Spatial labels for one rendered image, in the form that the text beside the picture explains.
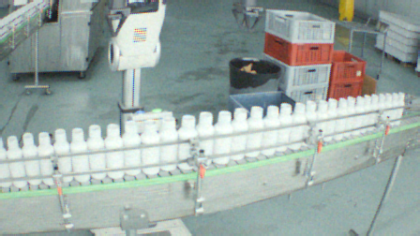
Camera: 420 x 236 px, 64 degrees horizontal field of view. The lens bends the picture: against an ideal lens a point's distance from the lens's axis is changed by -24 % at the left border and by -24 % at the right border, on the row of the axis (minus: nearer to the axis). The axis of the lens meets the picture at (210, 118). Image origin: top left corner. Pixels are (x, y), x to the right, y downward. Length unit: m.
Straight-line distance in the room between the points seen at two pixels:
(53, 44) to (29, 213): 3.84
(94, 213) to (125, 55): 0.75
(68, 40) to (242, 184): 3.76
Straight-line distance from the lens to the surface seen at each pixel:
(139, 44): 1.77
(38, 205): 1.27
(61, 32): 4.92
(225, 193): 1.44
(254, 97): 2.14
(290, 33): 3.64
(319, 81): 4.03
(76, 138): 1.20
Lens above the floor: 1.71
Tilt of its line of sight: 25 degrees down
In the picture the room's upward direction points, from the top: 5 degrees clockwise
